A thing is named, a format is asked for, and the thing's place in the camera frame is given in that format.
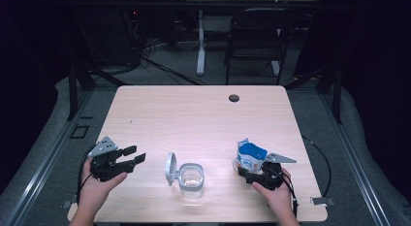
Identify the black floor cable bundle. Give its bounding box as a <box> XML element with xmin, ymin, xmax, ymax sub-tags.
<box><xmin>122</xmin><ymin>9</ymin><xmax>207</xmax><ymax>86</ymax></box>

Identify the metal floor rail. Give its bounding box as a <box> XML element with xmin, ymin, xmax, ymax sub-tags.
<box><xmin>3</xmin><ymin>89</ymin><xmax>95</xmax><ymax>226</ymax></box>
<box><xmin>319</xmin><ymin>91</ymin><xmax>391</xmax><ymax>226</ymax></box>

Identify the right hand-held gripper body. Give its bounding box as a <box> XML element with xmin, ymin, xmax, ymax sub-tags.
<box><xmin>246</xmin><ymin>152</ymin><xmax>298</xmax><ymax>191</ymax></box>

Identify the white desk leg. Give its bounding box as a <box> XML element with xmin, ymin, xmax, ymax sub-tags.
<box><xmin>196</xmin><ymin>9</ymin><xmax>207</xmax><ymax>77</ymax></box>

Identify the left hand-held gripper cable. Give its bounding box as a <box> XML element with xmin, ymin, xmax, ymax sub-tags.
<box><xmin>75</xmin><ymin>144</ymin><xmax>98</xmax><ymax>205</ymax></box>

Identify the person's right hand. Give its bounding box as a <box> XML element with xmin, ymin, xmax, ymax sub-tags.
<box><xmin>251</xmin><ymin>168</ymin><xmax>297</xmax><ymax>219</ymax></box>

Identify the black cable beside table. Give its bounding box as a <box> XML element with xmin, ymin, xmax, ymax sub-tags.
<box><xmin>301</xmin><ymin>135</ymin><xmax>332</xmax><ymax>198</ymax></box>

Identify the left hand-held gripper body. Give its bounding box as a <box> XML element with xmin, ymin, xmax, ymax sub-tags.
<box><xmin>86</xmin><ymin>136</ymin><xmax>135</xmax><ymax>182</ymax></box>

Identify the hand-held gripper cable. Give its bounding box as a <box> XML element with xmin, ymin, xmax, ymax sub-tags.
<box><xmin>280</xmin><ymin>172</ymin><xmax>300</xmax><ymax>218</ymax></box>
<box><xmin>75</xmin><ymin>144</ymin><xmax>98</xmax><ymax>205</ymax></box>

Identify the right hand-held gripper cable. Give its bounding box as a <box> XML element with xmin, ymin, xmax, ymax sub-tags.
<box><xmin>280</xmin><ymin>172</ymin><xmax>300</xmax><ymax>218</ymax></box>

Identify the blue white milk carton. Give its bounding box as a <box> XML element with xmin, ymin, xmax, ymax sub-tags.
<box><xmin>233</xmin><ymin>137</ymin><xmax>269</xmax><ymax>175</ymax></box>

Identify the black metal stand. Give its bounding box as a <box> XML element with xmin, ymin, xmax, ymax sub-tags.
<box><xmin>284</xmin><ymin>62</ymin><xmax>343</xmax><ymax>125</ymax></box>
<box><xmin>66</xmin><ymin>55</ymin><xmax>132</xmax><ymax>121</ymax></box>

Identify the black folding chair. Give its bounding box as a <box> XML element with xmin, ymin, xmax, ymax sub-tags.
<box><xmin>223</xmin><ymin>6</ymin><xmax>300</xmax><ymax>85</ymax></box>

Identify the person's left hand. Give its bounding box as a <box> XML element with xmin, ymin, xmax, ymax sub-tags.
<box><xmin>76</xmin><ymin>158</ymin><xmax>129</xmax><ymax>217</ymax></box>

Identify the clear pitcher with white lid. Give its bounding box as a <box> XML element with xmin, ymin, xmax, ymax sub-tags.
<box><xmin>164</xmin><ymin>151</ymin><xmax>206</xmax><ymax>199</ymax></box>

